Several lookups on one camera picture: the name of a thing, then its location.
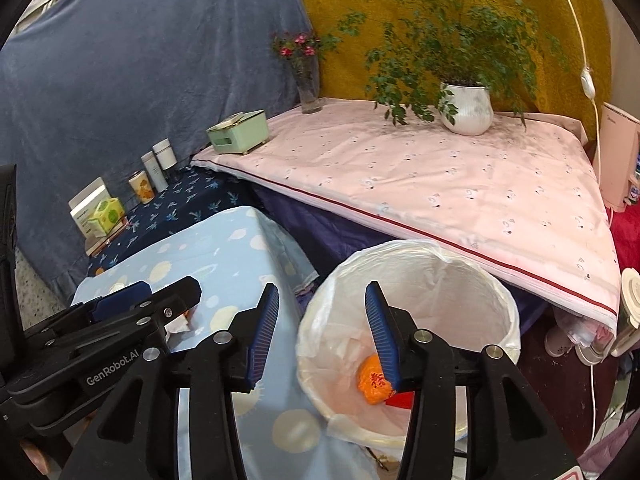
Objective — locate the short white canister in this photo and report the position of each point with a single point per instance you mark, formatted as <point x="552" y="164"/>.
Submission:
<point x="164" y="155"/>

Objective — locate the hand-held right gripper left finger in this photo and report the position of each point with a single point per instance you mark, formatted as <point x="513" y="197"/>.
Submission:
<point x="264" y="330"/>

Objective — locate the white round appliance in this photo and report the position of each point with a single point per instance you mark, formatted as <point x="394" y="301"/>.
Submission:
<point x="631" y="305"/>

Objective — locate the can with orange print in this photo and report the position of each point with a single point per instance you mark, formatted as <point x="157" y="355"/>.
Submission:
<point x="141" y="187"/>

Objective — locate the pink slipper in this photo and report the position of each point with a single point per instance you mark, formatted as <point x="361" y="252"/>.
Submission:
<point x="557" y="344"/>

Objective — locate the small wooden tray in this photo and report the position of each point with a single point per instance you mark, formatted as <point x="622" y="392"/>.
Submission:
<point x="100" y="246"/>

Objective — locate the pink printed cloth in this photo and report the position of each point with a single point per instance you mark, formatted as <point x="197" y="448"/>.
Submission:
<point x="400" y="175"/>

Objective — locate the red cloth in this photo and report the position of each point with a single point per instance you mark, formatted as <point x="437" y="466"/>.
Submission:
<point x="627" y="240"/>

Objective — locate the light blue dotted cloth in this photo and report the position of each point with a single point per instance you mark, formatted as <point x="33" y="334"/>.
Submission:
<point x="225" y="250"/>

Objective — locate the white tissue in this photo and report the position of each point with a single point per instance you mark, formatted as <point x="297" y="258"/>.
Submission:
<point x="177" y="329"/>

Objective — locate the glass vase with pink flowers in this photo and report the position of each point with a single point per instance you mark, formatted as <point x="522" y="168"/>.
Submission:
<point x="310" y="95"/>

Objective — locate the green printed box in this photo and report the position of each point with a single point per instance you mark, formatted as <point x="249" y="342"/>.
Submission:
<point x="106" y="216"/>

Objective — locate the blue-grey blanket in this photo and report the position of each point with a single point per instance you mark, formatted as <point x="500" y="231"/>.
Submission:
<point x="125" y="60"/>

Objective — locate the slim white bottle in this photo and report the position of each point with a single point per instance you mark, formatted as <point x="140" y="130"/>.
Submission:
<point x="154" y="172"/>

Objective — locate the small red packet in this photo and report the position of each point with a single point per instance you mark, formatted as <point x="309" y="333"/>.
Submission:
<point x="400" y="401"/>

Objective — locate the purple cloth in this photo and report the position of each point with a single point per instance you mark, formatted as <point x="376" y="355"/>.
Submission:
<point x="300" y="220"/>

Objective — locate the green plant in white pot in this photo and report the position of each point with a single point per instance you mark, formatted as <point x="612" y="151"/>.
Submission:
<point x="467" y="105"/>

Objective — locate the navy floral cloth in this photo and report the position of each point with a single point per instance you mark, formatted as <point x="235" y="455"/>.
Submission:
<point x="175" y="210"/>

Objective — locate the pink appliance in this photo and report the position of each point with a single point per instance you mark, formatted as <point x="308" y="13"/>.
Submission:
<point x="617" y="160"/>

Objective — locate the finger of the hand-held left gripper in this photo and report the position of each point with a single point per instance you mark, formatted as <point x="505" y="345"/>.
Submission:
<point x="125" y="294"/>
<point x="165" y="300"/>

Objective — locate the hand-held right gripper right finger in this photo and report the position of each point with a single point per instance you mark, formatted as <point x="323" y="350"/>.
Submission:
<point x="379" y="330"/>

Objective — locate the white bag-lined trash bin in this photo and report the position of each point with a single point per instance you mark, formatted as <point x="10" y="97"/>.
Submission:
<point x="450" y="285"/>

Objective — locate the mint green tissue box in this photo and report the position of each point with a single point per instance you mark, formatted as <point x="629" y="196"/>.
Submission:
<point x="240" y="132"/>

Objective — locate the mustard yellow cloth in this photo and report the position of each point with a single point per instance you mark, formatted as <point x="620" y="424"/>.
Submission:
<point x="345" y="20"/>

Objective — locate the white cardboard box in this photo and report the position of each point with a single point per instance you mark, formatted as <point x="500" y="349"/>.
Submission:
<point x="87" y="197"/>

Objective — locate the crumpled orange wrapper ball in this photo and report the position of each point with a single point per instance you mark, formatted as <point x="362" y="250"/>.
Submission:
<point x="369" y="380"/>

